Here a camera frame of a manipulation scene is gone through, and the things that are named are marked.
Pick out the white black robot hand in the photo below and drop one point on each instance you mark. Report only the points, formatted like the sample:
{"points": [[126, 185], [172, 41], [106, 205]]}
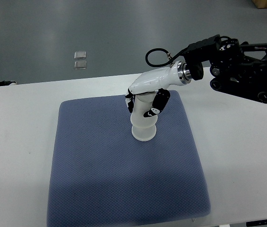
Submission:
{"points": [[158, 81]]}

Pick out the white paper cup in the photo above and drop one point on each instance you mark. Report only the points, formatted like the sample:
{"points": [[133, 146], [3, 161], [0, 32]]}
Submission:
{"points": [[143, 104], [143, 134]]}

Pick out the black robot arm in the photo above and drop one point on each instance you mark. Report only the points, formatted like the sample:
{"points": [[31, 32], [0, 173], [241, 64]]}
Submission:
{"points": [[239, 69]]}

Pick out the white paper cup on cushion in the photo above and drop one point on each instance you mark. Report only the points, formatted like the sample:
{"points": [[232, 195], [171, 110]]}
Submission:
{"points": [[143, 134]]}

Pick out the upper metal floor plate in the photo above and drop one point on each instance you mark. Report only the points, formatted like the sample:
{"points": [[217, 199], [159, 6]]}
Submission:
{"points": [[80, 55]]}

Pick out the blue textured foam cushion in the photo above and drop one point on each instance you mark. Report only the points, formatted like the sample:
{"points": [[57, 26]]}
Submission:
{"points": [[103, 177]]}

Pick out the black table control panel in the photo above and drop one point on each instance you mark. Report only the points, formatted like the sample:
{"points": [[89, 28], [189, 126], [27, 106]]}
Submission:
{"points": [[256, 223]]}

